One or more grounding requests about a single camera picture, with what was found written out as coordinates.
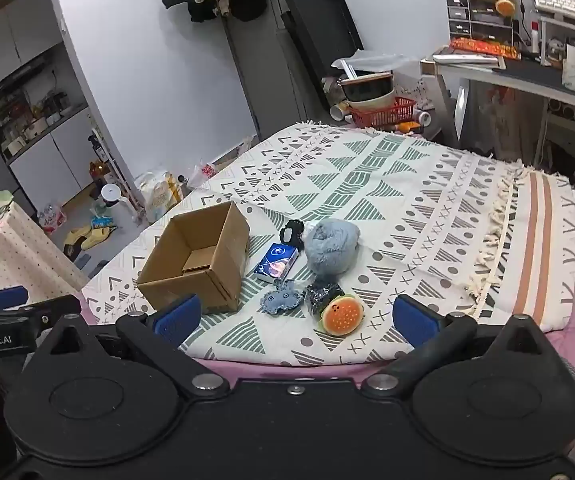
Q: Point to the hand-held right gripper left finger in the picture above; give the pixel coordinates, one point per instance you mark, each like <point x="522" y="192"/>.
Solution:
<point x="177" y="317"/>

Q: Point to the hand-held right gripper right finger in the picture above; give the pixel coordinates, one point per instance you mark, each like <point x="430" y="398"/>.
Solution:
<point x="415" y="322"/>

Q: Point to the brown cardboard box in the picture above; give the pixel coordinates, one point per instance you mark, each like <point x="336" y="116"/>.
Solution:
<point x="202" y="260"/>

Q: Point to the orange burger squishy toy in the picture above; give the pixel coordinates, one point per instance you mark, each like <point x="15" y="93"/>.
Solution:
<point x="340" y="315"/>

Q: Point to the blue tissue pack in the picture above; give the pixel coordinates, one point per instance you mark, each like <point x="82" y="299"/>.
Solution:
<point x="276" y="262"/>

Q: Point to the grey-blue fluffy plush ball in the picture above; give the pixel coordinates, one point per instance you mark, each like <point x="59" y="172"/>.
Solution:
<point x="330" y="247"/>

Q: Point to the polka-dot tablecloth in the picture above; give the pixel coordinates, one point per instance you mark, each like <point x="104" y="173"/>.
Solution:
<point x="17" y="255"/>

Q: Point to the yellow slippers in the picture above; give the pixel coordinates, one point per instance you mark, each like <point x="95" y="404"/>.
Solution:
<point x="92" y="236"/>

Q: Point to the blue denim patch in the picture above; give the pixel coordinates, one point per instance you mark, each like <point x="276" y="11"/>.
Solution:
<point x="280" y="299"/>

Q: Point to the pink bedsheet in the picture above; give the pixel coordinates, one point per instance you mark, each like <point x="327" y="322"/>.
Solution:
<point x="277" y="372"/>

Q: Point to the yellow white bag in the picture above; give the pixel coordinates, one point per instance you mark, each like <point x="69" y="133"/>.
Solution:
<point x="160" y="194"/>

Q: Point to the white kettle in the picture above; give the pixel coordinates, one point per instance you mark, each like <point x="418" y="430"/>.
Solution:
<point x="111" y="196"/>

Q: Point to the patterned tasselled blanket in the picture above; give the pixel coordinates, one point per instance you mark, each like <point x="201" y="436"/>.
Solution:
<point x="392" y="185"/>

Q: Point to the black and white scrunchie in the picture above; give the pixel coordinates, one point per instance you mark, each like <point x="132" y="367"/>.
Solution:
<point x="292" y="232"/>

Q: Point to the red white plastic bag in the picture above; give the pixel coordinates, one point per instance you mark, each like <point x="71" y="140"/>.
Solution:
<point x="202" y="173"/>

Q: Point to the red plastic basket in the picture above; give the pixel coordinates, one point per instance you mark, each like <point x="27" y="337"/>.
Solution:
<point x="385" y="112"/>

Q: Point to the beige bowl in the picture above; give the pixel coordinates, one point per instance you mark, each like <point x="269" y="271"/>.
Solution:
<point x="375" y="101"/>

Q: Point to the black bowl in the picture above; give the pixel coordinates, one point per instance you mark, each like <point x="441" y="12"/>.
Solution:
<point x="367" y="87"/>

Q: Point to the clear plastic lid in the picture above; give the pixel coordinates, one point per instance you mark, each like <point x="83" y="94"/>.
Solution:
<point x="367" y="62"/>

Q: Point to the white desk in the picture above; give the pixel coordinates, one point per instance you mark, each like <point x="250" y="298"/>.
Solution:
<point x="517" y="75"/>

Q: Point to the red orange packet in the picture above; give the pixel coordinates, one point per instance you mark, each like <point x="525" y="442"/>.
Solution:
<point x="485" y="48"/>

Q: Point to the white bottle red cap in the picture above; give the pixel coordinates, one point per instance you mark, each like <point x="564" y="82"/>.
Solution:
<point x="535" y="36"/>

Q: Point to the grey drawer organizer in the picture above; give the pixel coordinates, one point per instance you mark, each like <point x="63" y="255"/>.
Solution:
<point x="477" y="17"/>

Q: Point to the black flat panel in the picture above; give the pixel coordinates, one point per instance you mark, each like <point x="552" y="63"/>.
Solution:
<point x="317" y="25"/>

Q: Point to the orange round toy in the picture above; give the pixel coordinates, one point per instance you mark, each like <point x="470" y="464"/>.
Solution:
<point x="505" y="7"/>

